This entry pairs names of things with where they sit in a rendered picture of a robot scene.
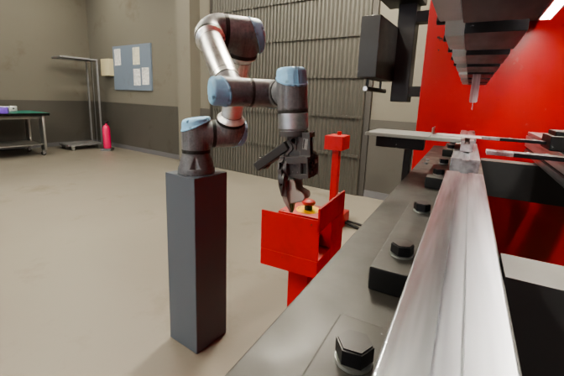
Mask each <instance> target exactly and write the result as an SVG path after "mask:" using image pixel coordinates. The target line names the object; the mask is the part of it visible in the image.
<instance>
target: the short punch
mask: <svg viewBox="0 0 564 376"><path fill-rule="evenodd" d="M480 80H481V74H473V78H472V85H471V91H470V97H469V102H472V103H474V102H477V101H478V92H479V86H480ZM472 109H473V104H472Z"/></svg>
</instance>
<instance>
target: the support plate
mask: <svg viewBox="0 0 564 376"><path fill-rule="evenodd" d="M365 135H371V136H381V137H391V138H411V139H421V140H431V141H442V142H452V143H460V142H461V138H459V137H447V136H436V135H435V136H434V135H431V133H430V132H419V131H407V130H395V129H383V128H378V129H374V130H370V131H367V132H365ZM430 135H431V136H430ZM429 136H430V137H429Z"/></svg>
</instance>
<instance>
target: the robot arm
mask: <svg viewBox="0 0 564 376"><path fill-rule="evenodd" d="M194 38H195V42H196V45H197V47H198V49H199V50H200V51H202V53H203V55H204V58H205V61H206V65H207V68H208V70H209V73H210V75H211V77H210V78H209V81H208V85H207V95H208V100H209V103H211V104H212V105H213V106H222V111H221V112H220V113H218V114H217V120H211V118H210V117H209V116H204V117H189V118H186V119H184V120H183V121H182V123H181V130H180V131H181V148H182V155H181V158H180V164H179V166H178V174H180V175H187V176H203V175H211V174H214V173H215V166H214V165H213V161H212V157H211V148H218V147H232V148H234V147H240V146H242V145H244V143H245V142H246V139H247V136H248V124H247V122H246V121H245V118H244V117H243V107H267V108H273V109H274V108H278V113H283V114H278V124H279V130H281V131H279V136H280V137H287V140H286V141H285V142H283V143H282V144H280V145H278V146H277V147H276V148H274V149H272V150H271V151H270V152H268V153H267V154H266V155H264V156H261V157H259V159H258V160H257V161H256V162H254V163H253V165H254V167H255V168H256V170H266V169H268V168H269V167H270V166H271V165H272V164H273V163H274V162H275V161H276V160H278V159H279V163H278V183H279V191H280V194H281V196H282V198H283V201H284V203H285V205H286V206H287V208H288V210H289V212H293V211H294V209H295V203H296V202H301V201H303V200H304V199H306V198H309V197H310V195H311V193H310V191H309V190H308V189H306V188H305V187H304V186H303V185H302V179H310V178H311V177H313V176H315V175H317V174H319V171H318V154H317V153H315V152H316V151H313V137H315V136H316V134H315V131H312V132H308V130H307V129H308V96H307V85H308V81H307V76H306V69H305V68H304V67H301V66H285V67H280V68H279V69H278V70H277V71H276V78H275V79H276V80H270V79H256V78H249V73H250V68H251V64H252V62H254V61H255V60H256V59H257V54H258V53H259V54H260V53H263V51H264V46H265V32H264V26H263V23H262V22H261V20H259V19H258V18H251V17H249V16H247V17H245V16H239V15H232V14H226V13H212V14H209V15H207V16H205V17H204V18H203V19H202V20H201V21H200V22H199V23H198V24H197V26H196V29H195V33H194ZM298 112H303V113H298ZM313 152H314V153H313ZM288 177H289V179H288Z"/></svg>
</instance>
